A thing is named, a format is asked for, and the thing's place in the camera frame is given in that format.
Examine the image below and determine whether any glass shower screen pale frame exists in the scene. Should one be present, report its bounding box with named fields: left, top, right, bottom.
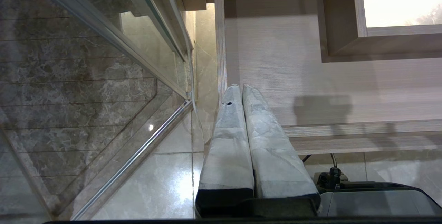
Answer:
left=0, top=0, right=194, bottom=222

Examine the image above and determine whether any thin black looped cable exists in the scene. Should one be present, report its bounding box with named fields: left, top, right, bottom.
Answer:
left=302, top=153, right=343, bottom=190

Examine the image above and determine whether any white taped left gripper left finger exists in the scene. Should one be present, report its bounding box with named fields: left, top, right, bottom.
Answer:
left=195, top=84, right=256, bottom=218

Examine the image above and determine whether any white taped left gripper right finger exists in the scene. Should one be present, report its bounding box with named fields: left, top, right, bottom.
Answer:
left=242, top=84, right=321, bottom=214

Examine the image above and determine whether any grey robot torso part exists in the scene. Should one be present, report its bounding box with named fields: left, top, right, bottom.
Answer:
left=317, top=181, right=442, bottom=217

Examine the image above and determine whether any wooden vanity drawer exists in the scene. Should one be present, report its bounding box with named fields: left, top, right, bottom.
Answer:
left=213, top=0, right=442, bottom=156

